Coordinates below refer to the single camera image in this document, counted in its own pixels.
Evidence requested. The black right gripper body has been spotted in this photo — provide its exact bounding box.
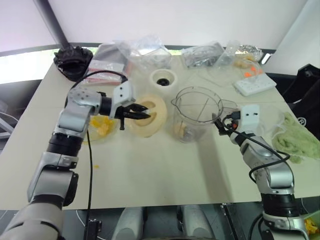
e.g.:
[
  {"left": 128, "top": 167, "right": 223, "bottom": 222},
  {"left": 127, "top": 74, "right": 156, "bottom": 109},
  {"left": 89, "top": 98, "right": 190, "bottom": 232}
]
[{"left": 221, "top": 111, "right": 242, "bottom": 133}]

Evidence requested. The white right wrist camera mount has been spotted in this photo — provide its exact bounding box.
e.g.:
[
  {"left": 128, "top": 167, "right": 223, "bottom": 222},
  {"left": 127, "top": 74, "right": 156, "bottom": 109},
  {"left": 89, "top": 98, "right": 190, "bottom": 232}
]
[{"left": 240, "top": 104, "right": 261, "bottom": 126}]

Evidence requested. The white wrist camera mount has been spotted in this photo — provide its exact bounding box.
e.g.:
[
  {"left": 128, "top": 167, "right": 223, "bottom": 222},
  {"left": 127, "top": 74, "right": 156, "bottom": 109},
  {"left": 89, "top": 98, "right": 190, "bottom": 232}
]
[
  {"left": 112, "top": 81, "right": 136, "bottom": 109},
  {"left": 240, "top": 104, "right": 261, "bottom": 126}
]

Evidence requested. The white juicer base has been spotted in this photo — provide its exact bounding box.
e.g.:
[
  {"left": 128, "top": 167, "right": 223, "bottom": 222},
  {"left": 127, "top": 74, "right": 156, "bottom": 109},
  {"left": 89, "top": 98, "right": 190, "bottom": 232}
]
[{"left": 149, "top": 69, "right": 179, "bottom": 95}]

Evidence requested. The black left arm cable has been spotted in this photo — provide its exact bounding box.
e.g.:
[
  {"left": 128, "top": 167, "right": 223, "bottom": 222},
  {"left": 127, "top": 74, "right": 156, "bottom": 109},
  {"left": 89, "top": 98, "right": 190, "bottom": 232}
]
[{"left": 69, "top": 69, "right": 129, "bottom": 240}]

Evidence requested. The beige round juicer lid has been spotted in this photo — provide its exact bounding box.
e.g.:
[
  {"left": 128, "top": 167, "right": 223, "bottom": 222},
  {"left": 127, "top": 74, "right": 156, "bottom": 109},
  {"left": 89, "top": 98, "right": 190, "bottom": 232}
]
[{"left": 124, "top": 93, "right": 168, "bottom": 138}]

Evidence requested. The crumpled aluminium foil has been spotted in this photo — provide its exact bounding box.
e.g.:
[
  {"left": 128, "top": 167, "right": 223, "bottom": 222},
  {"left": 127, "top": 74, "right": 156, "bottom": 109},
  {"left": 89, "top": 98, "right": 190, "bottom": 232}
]
[{"left": 236, "top": 44, "right": 263, "bottom": 61}]

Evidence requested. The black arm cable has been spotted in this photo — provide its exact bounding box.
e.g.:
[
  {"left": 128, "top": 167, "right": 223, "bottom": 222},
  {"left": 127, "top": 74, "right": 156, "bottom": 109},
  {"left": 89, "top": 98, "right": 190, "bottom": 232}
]
[
  {"left": 69, "top": 69, "right": 129, "bottom": 240},
  {"left": 223, "top": 117, "right": 291, "bottom": 184}
]

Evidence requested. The clear blender jar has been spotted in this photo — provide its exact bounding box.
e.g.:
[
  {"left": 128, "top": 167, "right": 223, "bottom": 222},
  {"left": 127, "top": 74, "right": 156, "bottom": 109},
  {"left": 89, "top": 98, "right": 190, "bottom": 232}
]
[{"left": 171, "top": 86, "right": 238, "bottom": 144}]

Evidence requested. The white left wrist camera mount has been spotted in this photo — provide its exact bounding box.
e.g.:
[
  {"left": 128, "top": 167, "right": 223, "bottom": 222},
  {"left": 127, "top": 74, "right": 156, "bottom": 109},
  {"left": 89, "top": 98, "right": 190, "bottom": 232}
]
[{"left": 112, "top": 81, "right": 136, "bottom": 109}]

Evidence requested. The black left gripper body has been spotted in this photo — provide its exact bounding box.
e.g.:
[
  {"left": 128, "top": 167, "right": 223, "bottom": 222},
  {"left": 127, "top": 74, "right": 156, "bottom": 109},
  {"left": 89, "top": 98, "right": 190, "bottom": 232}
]
[{"left": 109, "top": 104, "right": 129, "bottom": 131}]

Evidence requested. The light green cloth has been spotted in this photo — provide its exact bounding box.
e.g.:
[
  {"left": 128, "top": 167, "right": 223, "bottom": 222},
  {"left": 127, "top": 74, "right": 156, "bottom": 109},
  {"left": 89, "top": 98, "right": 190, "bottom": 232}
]
[{"left": 271, "top": 111, "right": 320, "bottom": 165}]

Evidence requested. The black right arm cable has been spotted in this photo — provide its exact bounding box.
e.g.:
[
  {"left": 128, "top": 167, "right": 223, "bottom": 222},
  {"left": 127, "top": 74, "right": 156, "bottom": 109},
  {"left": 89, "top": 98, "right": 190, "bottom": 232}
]
[{"left": 223, "top": 117, "right": 291, "bottom": 184}]

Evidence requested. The grey bag with pink packs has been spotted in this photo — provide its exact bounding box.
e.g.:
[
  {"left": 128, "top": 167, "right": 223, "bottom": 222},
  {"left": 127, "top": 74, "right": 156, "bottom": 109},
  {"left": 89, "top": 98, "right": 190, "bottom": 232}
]
[{"left": 85, "top": 43, "right": 131, "bottom": 85}]

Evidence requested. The white power strip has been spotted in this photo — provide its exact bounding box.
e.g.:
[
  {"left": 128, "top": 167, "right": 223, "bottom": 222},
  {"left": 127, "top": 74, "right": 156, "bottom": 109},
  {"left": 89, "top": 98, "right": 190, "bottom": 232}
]
[{"left": 233, "top": 74, "right": 278, "bottom": 97}]

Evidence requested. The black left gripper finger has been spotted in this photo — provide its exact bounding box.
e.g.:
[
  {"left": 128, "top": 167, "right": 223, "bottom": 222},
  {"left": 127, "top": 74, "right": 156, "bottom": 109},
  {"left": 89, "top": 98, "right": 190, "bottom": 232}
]
[
  {"left": 123, "top": 112, "right": 154, "bottom": 121},
  {"left": 125, "top": 102, "right": 151, "bottom": 113}
]

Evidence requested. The black slanted pole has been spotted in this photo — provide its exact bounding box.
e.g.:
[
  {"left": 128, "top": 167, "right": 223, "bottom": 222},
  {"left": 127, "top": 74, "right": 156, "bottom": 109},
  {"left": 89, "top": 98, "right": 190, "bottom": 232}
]
[{"left": 33, "top": 0, "right": 74, "bottom": 51}]

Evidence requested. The grey rounded shape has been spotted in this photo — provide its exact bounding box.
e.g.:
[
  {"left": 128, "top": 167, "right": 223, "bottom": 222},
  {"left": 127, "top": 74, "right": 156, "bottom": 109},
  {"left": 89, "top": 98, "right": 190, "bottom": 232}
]
[
  {"left": 178, "top": 204, "right": 216, "bottom": 240},
  {"left": 111, "top": 207, "right": 149, "bottom": 240}
]

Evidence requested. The clear bag with orange bits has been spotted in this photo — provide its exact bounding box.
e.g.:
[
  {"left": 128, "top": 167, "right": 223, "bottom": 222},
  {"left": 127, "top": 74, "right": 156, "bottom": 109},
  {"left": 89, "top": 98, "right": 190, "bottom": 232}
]
[{"left": 214, "top": 39, "right": 264, "bottom": 85}]

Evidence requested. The crumpled clear plastic bag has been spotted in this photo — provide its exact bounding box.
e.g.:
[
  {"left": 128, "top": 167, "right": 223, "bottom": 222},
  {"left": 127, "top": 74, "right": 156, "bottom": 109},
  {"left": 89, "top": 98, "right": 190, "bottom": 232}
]
[{"left": 113, "top": 34, "right": 174, "bottom": 70}]

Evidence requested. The clear bag with cables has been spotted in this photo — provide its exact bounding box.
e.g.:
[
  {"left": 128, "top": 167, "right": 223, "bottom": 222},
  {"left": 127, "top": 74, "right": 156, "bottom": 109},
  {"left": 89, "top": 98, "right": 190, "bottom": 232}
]
[{"left": 180, "top": 41, "right": 226, "bottom": 69}]

